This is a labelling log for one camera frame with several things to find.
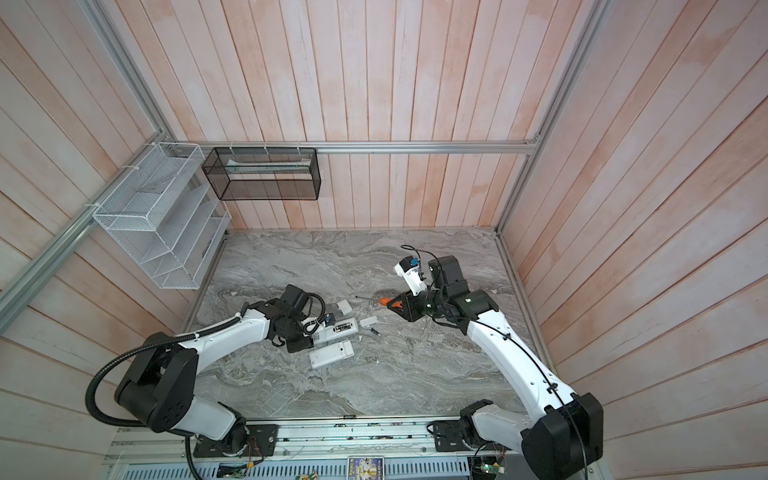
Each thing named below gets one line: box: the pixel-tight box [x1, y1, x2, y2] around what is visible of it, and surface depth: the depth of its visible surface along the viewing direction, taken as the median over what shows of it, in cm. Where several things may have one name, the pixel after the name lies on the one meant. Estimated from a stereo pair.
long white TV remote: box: [312, 317, 359, 346], surface depth 91 cm
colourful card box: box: [347, 456, 385, 480], surface depth 70 cm
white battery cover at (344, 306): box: [336, 299, 352, 315], surface depth 100 cm
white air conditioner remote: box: [309, 340, 355, 368], surface depth 89 cm
